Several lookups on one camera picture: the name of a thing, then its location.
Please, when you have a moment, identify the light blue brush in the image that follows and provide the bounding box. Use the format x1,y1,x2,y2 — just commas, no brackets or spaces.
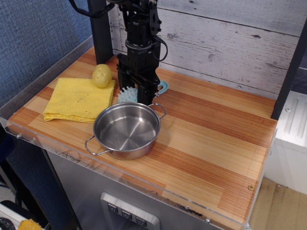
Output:
118,80,168,103

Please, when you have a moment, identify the silver button control panel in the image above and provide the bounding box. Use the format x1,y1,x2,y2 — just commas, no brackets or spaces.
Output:
100,192,160,230

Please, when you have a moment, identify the clear acrylic table guard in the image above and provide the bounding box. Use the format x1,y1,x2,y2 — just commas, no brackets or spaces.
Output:
1,109,277,230

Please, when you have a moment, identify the white appliance right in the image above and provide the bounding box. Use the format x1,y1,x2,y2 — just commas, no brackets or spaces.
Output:
264,91,307,194

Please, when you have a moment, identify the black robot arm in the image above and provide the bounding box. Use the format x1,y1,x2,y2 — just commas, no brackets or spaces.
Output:
111,0,163,105

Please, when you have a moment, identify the stainless steel cabinet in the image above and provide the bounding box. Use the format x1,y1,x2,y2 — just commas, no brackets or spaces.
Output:
45,148,226,230

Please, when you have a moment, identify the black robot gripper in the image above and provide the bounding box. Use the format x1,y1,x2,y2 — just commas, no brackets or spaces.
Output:
117,44,161,105

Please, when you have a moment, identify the stainless steel pot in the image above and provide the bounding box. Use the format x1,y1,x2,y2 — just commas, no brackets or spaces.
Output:
85,102,167,160

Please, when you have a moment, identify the black vertical post left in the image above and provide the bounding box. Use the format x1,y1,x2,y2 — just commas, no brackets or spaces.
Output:
87,0,113,64

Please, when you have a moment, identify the grey metal side rail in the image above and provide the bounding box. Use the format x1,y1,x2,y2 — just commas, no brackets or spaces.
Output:
0,38,93,119

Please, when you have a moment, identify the yellow folded cloth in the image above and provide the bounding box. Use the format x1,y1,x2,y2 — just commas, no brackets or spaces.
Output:
43,78,116,123

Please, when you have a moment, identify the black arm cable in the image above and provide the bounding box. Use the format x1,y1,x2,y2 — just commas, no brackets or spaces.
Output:
68,0,168,62

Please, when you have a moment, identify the black vertical post right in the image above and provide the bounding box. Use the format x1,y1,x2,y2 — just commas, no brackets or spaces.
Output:
271,0,307,120

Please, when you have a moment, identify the yellow object bottom left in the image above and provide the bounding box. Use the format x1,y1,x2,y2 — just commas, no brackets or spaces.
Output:
18,219,42,230

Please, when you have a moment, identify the yellow toy potato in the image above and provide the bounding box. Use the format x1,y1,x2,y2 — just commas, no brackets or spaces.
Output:
92,64,112,88

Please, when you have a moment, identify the black vertical post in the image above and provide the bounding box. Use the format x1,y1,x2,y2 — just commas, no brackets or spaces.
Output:
87,0,113,64
271,0,307,120

